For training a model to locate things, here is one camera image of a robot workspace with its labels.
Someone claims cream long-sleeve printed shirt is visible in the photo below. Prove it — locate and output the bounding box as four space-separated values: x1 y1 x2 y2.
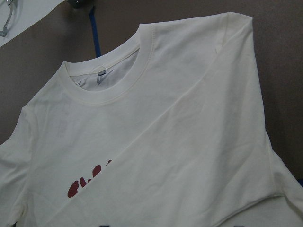
0 12 303 227

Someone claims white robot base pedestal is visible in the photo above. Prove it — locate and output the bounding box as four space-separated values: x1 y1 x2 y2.
0 0 63 46

